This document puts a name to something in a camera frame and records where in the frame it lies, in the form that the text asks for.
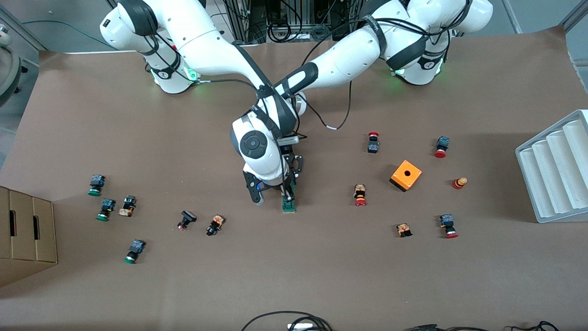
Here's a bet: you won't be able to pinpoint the black button orange contact block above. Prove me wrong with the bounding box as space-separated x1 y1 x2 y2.
205 214 226 237

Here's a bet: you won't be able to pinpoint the black push button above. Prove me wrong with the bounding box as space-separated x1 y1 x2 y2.
177 210 198 231

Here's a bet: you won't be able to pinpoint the aluminium equipment rack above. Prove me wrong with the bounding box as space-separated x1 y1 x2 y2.
223 0 363 44

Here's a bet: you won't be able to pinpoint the green push button blue block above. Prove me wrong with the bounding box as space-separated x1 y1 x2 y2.
96 198 116 222
88 174 107 197
123 239 147 265

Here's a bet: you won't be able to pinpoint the black holder orange contact block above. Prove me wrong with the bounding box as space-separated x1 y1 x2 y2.
118 195 137 217

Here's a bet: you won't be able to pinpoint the white grey compartment tray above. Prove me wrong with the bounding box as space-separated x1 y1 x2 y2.
515 109 588 224

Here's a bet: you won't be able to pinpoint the brown cardboard box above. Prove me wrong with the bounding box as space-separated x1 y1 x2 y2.
0 186 58 288

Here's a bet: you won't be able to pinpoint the grey round stand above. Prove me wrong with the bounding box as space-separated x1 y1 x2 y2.
0 23 22 108

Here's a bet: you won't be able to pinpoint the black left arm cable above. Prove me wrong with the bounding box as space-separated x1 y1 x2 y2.
299 80 354 131

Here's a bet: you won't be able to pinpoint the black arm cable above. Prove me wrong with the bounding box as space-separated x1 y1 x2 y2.
197 77 260 92
299 80 354 131

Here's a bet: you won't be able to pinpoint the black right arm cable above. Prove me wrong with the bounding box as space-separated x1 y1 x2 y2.
197 77 260 92

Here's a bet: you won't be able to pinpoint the orange button enclosure box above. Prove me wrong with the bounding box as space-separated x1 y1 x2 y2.
390 160 423 193

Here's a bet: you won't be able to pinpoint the coiled black cable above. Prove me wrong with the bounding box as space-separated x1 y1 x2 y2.
268 19 293 43

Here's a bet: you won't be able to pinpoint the black looped cable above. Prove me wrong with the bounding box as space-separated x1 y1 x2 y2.
241 311 333 331

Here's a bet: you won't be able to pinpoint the black cable bundle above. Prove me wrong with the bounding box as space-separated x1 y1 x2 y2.
406 320 561 331

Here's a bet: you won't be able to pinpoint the teal cable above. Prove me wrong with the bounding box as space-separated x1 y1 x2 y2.
22 18 111 49

